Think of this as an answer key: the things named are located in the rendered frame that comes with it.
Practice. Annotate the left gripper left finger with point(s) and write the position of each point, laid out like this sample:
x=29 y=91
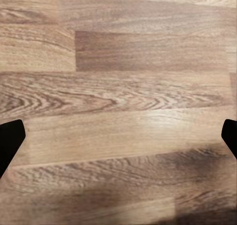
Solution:
x=12 y=134

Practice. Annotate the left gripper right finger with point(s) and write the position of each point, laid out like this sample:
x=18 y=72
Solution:
x=229 y=135

